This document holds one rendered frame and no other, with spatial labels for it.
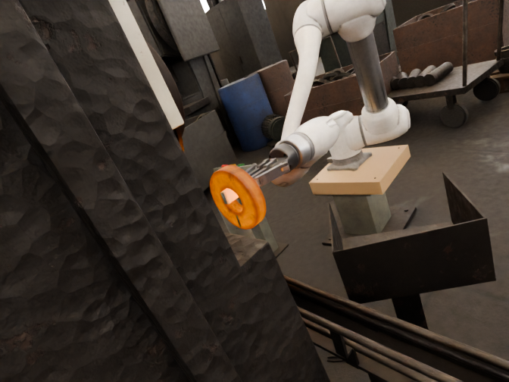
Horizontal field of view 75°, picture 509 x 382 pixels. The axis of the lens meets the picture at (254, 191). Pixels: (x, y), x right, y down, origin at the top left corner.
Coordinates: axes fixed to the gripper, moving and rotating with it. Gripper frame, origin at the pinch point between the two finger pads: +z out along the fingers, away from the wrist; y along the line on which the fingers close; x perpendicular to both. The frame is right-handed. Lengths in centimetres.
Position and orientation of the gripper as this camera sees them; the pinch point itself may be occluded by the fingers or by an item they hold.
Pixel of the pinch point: (235, 191)
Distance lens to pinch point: 76.7
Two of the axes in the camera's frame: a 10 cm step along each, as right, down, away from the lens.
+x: -3.3, -8.8, -3.3
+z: -6.7, 4.7, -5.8
